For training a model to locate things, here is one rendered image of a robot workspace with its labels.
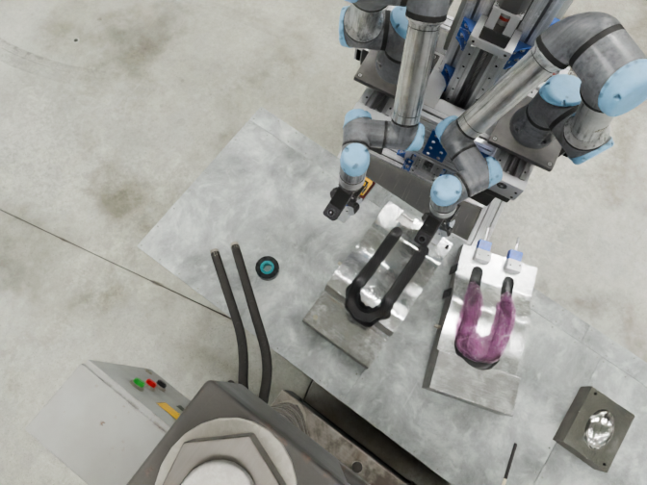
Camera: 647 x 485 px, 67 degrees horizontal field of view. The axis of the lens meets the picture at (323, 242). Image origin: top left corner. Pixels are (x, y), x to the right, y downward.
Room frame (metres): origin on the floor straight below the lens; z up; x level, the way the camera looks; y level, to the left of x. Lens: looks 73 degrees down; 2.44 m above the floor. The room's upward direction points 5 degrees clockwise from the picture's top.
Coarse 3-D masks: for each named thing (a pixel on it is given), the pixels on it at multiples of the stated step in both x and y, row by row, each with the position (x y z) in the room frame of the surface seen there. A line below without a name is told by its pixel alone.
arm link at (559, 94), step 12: (552, 84) 0.90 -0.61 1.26; (564, 84) 0.90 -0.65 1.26; (576, 84) 0.91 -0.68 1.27; (540, 96) 0.89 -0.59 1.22; (552, 96) 0.86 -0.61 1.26; (564, 96) 0.86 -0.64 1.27; (576, 96) 0.86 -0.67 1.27; (528, 108) 0.90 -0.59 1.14; (540, 108) 0.86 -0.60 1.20; (552, 108) 0.84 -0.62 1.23; (564, 108) 0.83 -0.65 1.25; (576, 108) 0.83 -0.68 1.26; (540, 120) 0.85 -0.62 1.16; (552, 120) 0.82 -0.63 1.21
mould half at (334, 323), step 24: (384, 216) 0.60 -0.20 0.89; (408, 240) 0.52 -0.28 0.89; (360, 264) 0.42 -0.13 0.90; (384, 264) 0.43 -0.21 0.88; (432, 264) 0.44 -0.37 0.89; (336, 288) 0.32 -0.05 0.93; (384, 288) 0.34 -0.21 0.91; (408, 288) 0.35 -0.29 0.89; (312, 312) 0.25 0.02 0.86; (336, 312) 0.26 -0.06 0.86; (336, 336) 0.18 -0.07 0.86; (360, 336) 0.19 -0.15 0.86; (384, 336) 0.19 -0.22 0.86; (360, 360) 0.11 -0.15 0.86
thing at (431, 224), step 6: (432, 216) 0.53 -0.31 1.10; (426, 222) 0.51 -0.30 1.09; (432, 222) 0.51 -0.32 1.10; (438, 222) 0.51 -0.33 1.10; (420, 228) 0.50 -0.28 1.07; (426, 228) 0.50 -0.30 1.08; (432, 228) 0.49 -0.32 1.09; (438, 228) 0.50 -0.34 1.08; (420, 234) 0.48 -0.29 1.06; (426, 234) 0.48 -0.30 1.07; (432, 234) 0.48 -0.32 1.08; (414, 240) 0.47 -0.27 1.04; (420, 240) 0.47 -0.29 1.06; (426, 240) 0.46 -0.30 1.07; (426, 246) 0.45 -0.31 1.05
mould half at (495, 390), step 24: (480, 264) 0.47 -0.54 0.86; (504, 264) 0.47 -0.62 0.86; (456, 288) 0.37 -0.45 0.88; (480, 288) 0.38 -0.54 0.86; (528, 288) 0.40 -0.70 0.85; (456, 312) 0.29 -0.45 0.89; (528, 312) 0.31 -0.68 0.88; (432, 360) 0.13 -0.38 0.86; (456, 360) 0.14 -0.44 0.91; (504, 360) 0.15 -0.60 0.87; (432, 384) 0.06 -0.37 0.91; (456, 384) 0.06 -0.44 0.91; (480, 384) 0.07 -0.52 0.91; (504, 384) 0.08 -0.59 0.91; (504, 408) 0.01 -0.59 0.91
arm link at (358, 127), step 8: (352, 112) 0.74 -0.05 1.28; (360, 112) 0.74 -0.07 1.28; (368, 112) 0.75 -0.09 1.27; (352, 120) 0.71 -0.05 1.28; (360, 120) 0.71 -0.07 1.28; (368, 120) 0.72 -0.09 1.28; (376, 120) 0.72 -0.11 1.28; (384, 120) 0.73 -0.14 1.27; (344, 128) 0.70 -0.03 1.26; (352, 128) 0.69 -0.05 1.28; (360, 128) 0.69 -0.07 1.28; (368, 128) 0.69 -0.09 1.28; (376, 128) 0.69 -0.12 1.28; (384, 128) 0.70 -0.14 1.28; (344, 136) 0.67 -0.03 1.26; (352, 136) 0.66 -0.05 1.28; (360, 136) 0.67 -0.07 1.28; (368, 136) 0.67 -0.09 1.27; (376, 136) 0.68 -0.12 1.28; (344, 144) 0.65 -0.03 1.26; (368, 144) 0.65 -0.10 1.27; (376, 144) 0.66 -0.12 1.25
